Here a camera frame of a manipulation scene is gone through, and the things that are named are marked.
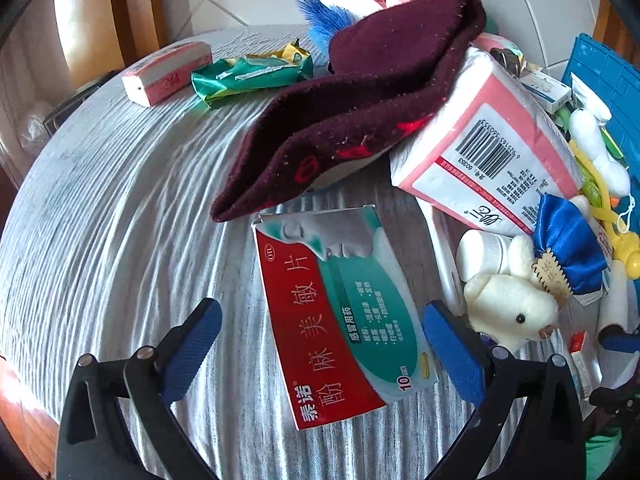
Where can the red green medicine box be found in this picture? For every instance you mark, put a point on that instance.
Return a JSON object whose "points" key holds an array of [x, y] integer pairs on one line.
{"points": [[340, 320]]}

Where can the white cylinder roll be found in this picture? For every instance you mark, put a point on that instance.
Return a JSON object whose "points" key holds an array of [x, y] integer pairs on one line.
{"points": [[617, 300]]}

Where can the white blue medicine box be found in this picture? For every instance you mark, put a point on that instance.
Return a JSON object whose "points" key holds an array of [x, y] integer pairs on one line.
{"points": [[545, 90]]}

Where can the blue satin bow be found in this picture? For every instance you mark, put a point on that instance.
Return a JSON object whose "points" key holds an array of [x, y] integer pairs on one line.
{"points": [[565, 240]]}

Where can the green snack packet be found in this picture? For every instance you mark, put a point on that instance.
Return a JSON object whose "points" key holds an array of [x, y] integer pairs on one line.
{"points": [[245, 75]]}

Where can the small red white box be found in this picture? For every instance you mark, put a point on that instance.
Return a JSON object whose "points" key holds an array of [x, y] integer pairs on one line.
{"points": [[578, 344]]}

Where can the blue plastic crate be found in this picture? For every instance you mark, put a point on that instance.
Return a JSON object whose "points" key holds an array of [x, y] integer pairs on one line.
{"points": [[610, 75]]}

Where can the round wooden desktop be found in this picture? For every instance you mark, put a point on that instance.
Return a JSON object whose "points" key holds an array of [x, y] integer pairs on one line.
{"points": [[25, 410]]}

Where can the white blue striped tablecloth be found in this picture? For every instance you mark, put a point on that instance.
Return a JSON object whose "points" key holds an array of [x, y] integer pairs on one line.
{"points": [[125, 210]]}

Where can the maroon knitted sock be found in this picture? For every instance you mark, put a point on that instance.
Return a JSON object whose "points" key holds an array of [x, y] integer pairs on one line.
{"points": [[375, 70]]}

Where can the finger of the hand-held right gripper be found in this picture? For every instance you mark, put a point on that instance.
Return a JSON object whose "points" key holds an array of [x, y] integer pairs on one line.
{"points": [[622, 342]]}

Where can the white pill bottle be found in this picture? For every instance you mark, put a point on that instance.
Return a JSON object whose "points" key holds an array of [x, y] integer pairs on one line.
{"points": [[480, 255]]}

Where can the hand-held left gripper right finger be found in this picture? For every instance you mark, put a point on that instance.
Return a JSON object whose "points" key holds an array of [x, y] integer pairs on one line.
{"points": [[452, 352]]}

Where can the black gift box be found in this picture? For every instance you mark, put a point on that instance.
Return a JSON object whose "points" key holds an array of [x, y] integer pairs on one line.
{"points": [[65, 110]]}

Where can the green cloth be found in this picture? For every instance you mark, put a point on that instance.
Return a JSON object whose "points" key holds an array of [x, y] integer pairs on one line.
{"points": [[602, 460]]}

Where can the small white plush bear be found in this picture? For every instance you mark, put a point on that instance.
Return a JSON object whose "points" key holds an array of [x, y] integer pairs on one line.
{"points": [[505, 300]]}

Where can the blue feather duster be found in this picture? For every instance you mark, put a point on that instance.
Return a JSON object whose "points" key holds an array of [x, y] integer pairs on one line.
{"points": [[320, 17]]}

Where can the white plush bone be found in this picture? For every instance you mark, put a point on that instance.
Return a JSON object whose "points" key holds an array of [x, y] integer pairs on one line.
{"points": [[587, 130]]}

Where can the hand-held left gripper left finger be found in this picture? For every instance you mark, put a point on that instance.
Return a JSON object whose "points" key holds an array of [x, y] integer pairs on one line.
{"points": [[192, 347]]}

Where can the white flat plastic object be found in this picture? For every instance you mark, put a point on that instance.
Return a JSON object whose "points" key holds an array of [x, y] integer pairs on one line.
{"points": [[447, 265]]}

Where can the small pink tissue pack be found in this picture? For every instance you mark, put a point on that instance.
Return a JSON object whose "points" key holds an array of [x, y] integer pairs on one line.
{"points": [[165, 72]]}

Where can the yellow plastic toy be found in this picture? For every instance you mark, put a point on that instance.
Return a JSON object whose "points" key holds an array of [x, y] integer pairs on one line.
{"points": [[627, 255]]}

